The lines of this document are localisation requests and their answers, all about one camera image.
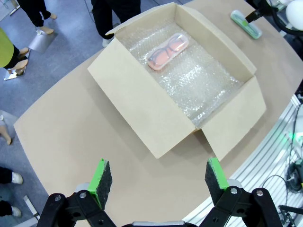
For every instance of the person in white sneakers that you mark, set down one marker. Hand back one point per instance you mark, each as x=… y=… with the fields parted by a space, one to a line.
x=16 y=178

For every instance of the clear bubble wrap sheet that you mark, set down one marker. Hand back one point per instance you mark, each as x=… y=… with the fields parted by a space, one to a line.
x=196 y=89

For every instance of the pink glasses case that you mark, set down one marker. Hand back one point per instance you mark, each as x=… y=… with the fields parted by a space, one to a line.
x=157 y=66

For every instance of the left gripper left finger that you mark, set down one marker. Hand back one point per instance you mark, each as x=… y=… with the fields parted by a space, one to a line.
x=78 y=208

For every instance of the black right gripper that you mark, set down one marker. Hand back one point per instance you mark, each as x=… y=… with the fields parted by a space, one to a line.
x=265 y=6

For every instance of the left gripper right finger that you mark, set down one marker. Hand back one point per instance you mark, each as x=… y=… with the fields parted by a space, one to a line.
x=236 y=208

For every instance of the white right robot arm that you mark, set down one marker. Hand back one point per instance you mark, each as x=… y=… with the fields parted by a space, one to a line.
x=294 y=13

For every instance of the black framed glasses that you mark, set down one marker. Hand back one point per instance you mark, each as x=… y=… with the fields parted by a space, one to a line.
x=176 y=47

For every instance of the aluminium rail frame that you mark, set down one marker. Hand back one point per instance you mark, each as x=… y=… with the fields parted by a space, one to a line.
x=260 y=165

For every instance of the green glasses case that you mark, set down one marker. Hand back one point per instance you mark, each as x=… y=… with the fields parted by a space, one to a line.
x=254 y=32

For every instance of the large open cardboard box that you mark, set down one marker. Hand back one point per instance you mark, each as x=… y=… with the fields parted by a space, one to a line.
x=142 y=106

